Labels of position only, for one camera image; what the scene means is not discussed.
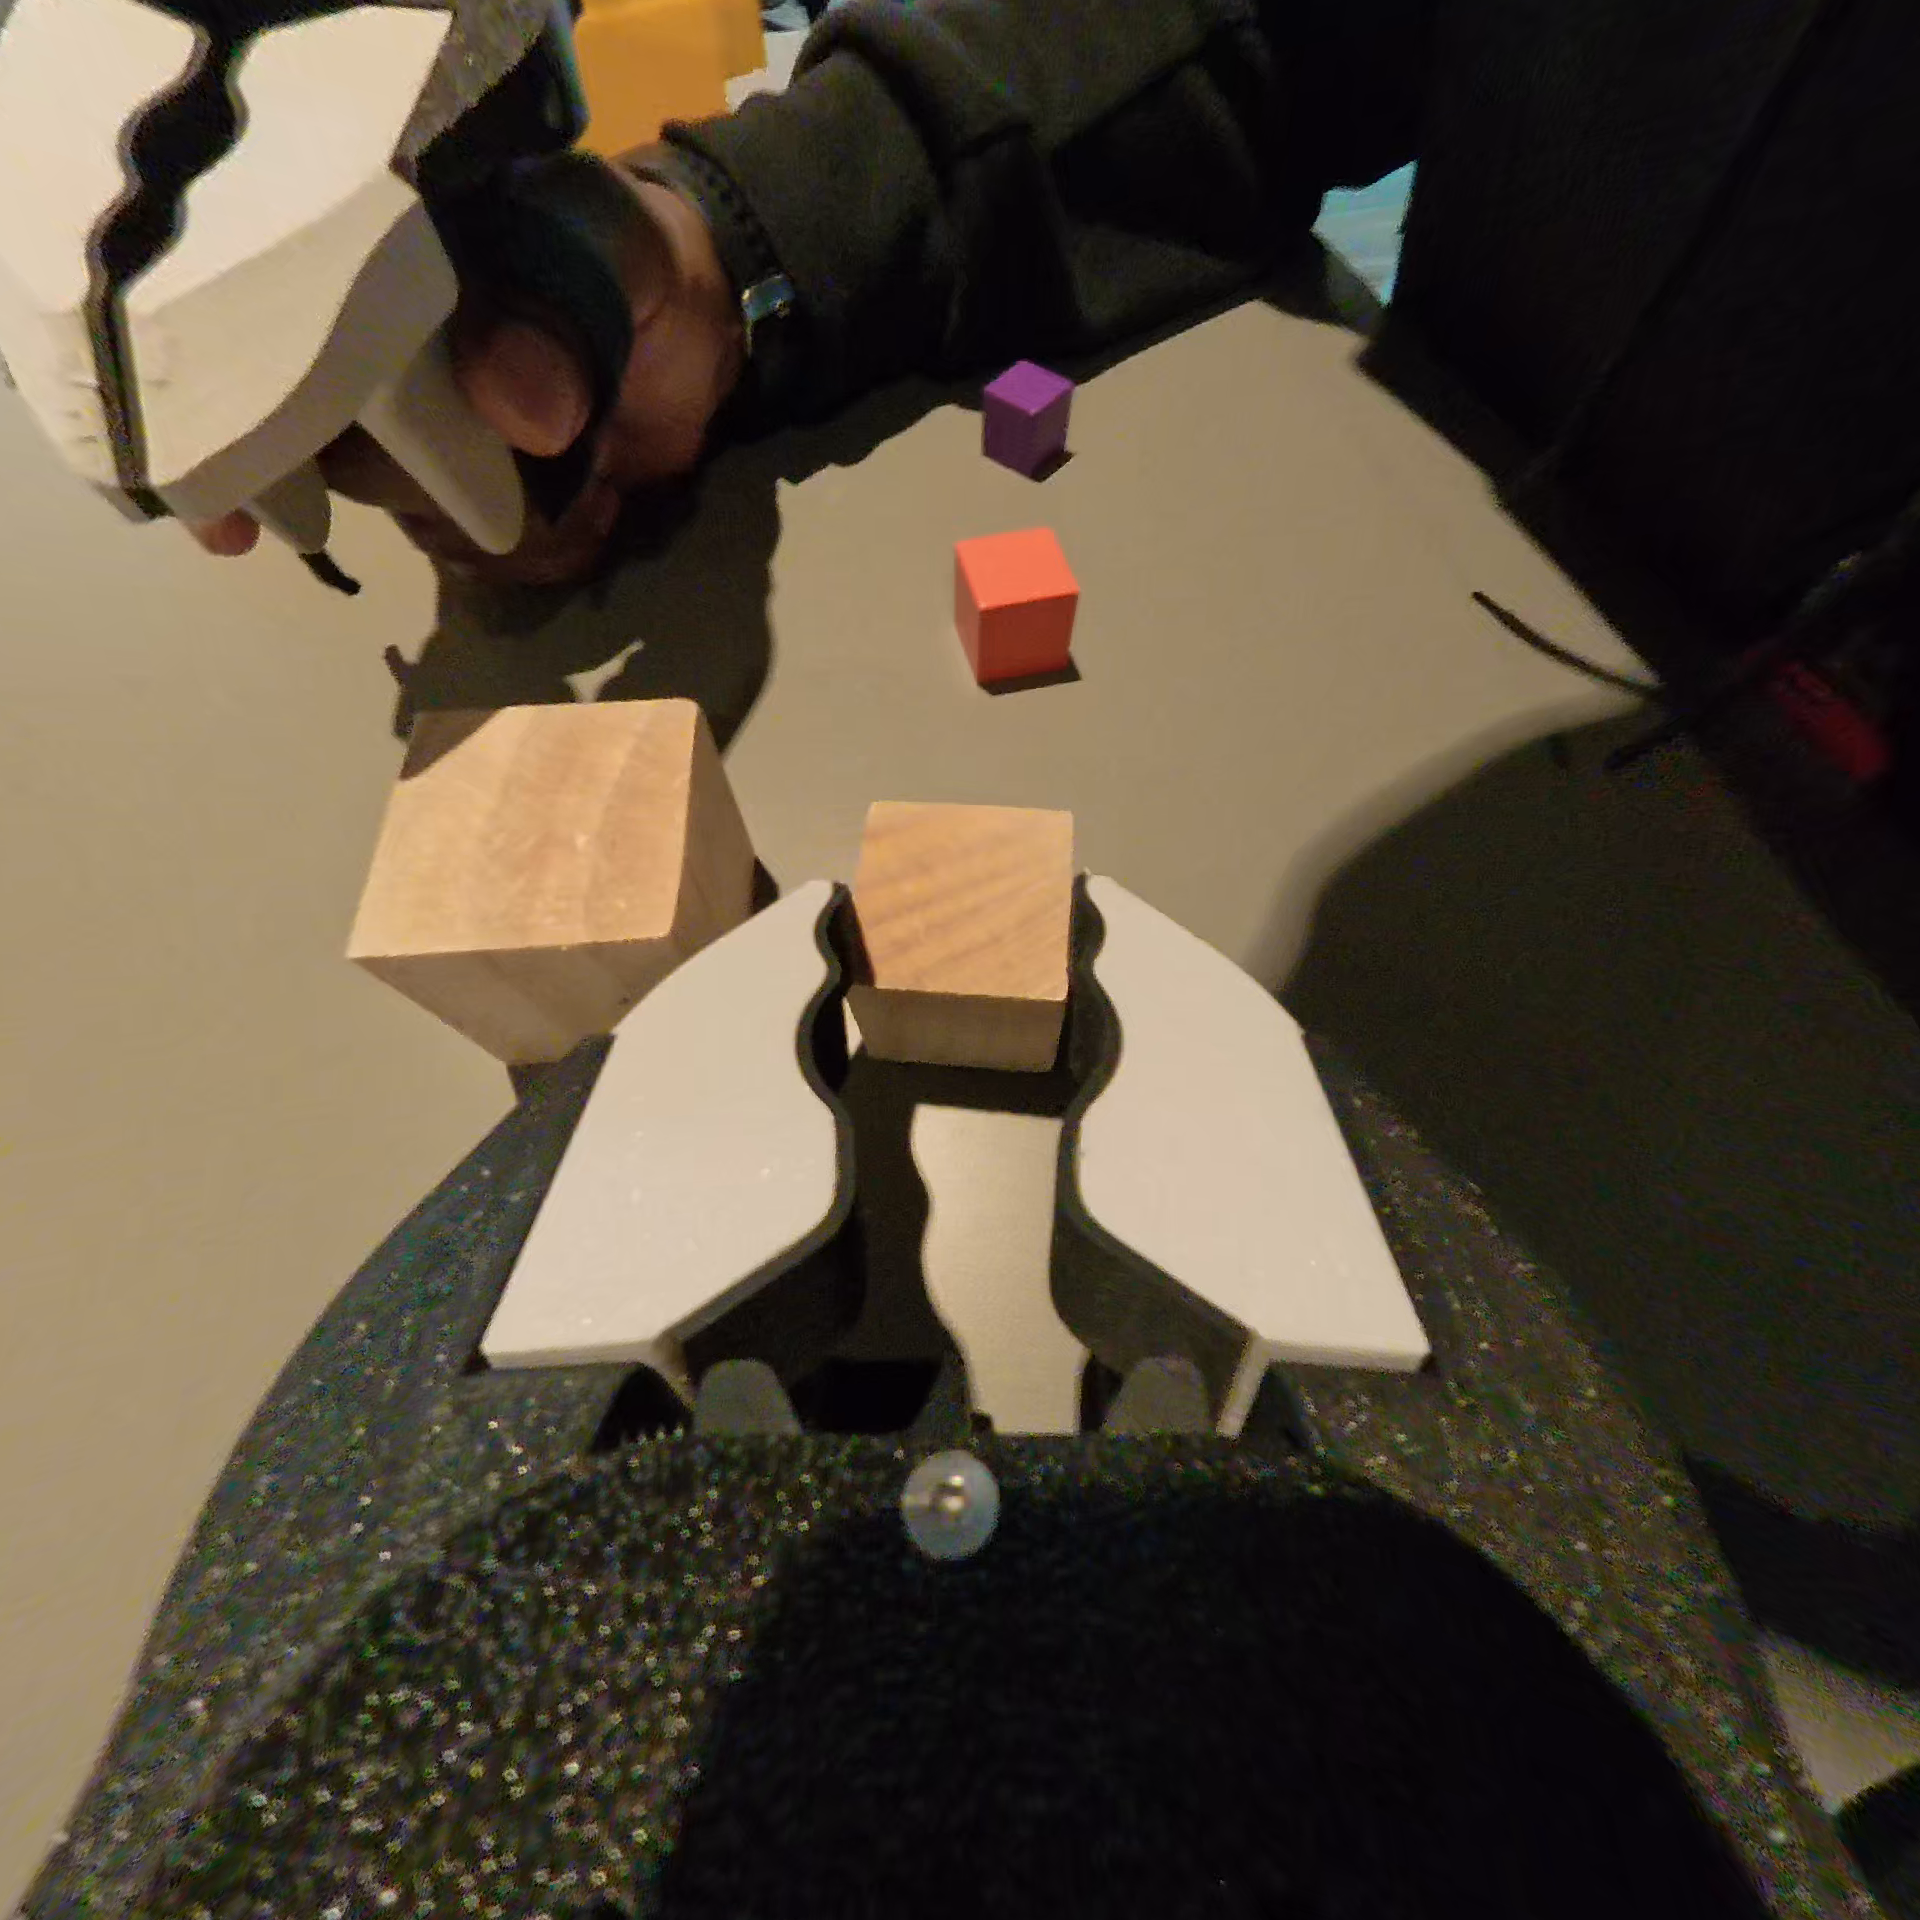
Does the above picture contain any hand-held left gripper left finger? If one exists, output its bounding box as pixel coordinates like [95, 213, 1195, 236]
[480, 880, 863, 1427]

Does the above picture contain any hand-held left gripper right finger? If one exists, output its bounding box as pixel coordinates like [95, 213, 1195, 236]
[1055, 873, 1432, 1439]

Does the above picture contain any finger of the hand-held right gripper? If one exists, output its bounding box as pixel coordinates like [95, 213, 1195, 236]
[0, 0, 227, 496]
[112, 0, 462, 523]

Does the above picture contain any large yellow bin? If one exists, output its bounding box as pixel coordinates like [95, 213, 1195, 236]
[568, 0, 769, 160]

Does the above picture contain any large wooden cube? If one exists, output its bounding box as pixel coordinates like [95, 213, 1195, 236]
[345, 697, 759, 1068]

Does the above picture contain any medium wooden cube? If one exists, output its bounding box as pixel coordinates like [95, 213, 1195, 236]
[844, 803, 1079, 1075]

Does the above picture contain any purple cube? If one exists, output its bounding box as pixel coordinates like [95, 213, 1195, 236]
[983, 360, 1077, 481]

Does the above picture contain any red cube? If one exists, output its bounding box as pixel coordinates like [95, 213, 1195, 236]
[951, 527, 1085, 684]

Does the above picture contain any black wristwatch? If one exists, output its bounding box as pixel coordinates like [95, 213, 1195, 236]
[656, 143, 800, 362]

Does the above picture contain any person's black jacket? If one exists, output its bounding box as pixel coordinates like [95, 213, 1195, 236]
[1318, 0, 1920, 932]

